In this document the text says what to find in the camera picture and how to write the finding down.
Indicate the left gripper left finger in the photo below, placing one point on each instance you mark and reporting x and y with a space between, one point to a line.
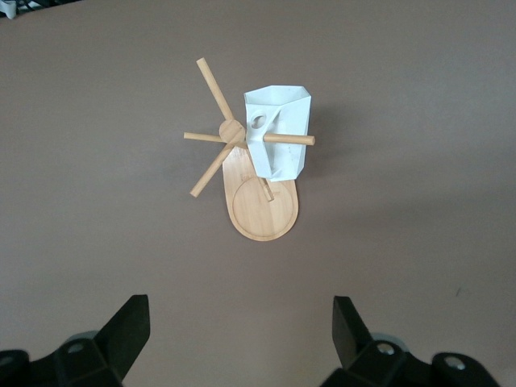
121 338

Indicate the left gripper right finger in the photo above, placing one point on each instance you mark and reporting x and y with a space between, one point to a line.
354 342

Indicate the white plastic block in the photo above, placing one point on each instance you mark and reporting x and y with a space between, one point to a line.
290 117

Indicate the wooden cup rack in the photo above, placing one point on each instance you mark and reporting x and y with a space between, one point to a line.
262 209

